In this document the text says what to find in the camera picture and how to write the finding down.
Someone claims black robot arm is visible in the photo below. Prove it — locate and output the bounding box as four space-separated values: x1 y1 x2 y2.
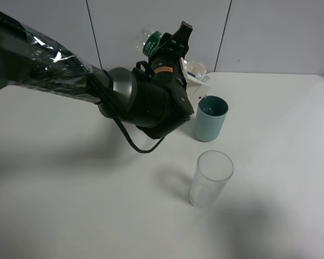
0 11 193 139

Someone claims teal green plastic cup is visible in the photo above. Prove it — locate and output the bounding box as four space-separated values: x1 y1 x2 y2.
194 96 229 142

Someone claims clear drinking glass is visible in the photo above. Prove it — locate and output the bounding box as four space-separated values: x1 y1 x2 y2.
190 150 234 207

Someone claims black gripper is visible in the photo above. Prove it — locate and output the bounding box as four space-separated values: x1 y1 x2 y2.
97 21 195 140

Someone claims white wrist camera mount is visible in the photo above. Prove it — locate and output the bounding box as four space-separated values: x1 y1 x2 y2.
180 58 212 109

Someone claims clear bottle with green label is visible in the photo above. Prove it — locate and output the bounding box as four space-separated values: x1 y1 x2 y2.
137 22 210 83

